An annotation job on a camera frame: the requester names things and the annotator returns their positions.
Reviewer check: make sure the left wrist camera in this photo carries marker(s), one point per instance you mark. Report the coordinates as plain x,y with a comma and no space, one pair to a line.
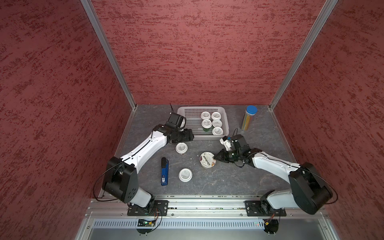
176,122

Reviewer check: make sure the yogurt cup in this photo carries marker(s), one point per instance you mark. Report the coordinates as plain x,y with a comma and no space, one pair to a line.
205,116
217,123
185,175
217,131
181,148
216,116
206,124

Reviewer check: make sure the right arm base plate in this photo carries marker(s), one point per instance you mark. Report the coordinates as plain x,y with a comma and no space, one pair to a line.
262,209

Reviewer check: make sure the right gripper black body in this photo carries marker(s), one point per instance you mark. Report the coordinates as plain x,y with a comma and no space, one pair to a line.
232,154

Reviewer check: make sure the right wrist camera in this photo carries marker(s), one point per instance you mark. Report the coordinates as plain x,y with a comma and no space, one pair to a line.
232,141

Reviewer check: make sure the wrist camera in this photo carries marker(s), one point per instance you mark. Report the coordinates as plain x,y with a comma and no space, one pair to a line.
232,141
176,122

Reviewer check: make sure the controller board with wires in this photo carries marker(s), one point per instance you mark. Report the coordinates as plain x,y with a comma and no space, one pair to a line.
145,222
271,226

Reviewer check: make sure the left controller board with wires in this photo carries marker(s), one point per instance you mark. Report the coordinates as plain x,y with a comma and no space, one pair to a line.
145,222

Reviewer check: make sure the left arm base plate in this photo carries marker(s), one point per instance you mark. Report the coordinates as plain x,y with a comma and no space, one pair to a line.
156,208

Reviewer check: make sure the white vented strip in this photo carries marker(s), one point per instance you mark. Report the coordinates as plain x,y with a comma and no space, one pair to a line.
206,224

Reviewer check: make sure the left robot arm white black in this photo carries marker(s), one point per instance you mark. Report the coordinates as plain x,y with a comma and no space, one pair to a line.
121,176

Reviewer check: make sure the white plastic perforated basket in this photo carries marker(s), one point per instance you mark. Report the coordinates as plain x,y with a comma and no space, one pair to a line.
194,121

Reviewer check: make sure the left aluminium corner post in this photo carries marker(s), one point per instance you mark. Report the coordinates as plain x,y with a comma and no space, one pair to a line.
97,26

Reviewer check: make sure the aluminium corner post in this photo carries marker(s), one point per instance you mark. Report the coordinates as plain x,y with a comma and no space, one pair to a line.
97,26
320,21

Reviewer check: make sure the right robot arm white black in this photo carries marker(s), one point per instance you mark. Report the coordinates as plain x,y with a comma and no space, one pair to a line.
308,190

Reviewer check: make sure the blue-capped tube of sticks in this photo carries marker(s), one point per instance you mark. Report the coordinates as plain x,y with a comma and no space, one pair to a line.
248,116

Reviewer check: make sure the aluminium front rail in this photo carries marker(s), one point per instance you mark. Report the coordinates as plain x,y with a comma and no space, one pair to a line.
200,207

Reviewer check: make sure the right controller board with wires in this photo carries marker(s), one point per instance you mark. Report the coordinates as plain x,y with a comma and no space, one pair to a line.
271,226

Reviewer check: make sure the blue black stapler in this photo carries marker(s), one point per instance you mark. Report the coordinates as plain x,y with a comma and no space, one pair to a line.
165,171

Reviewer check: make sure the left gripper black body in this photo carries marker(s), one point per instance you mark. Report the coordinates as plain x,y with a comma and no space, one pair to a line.
178,136

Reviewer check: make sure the right aluminium corner post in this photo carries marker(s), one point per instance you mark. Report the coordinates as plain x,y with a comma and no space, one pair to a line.
320,21

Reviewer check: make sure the wide Chobani yogurt tub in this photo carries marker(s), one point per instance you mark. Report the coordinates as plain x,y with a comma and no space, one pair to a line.
207,160

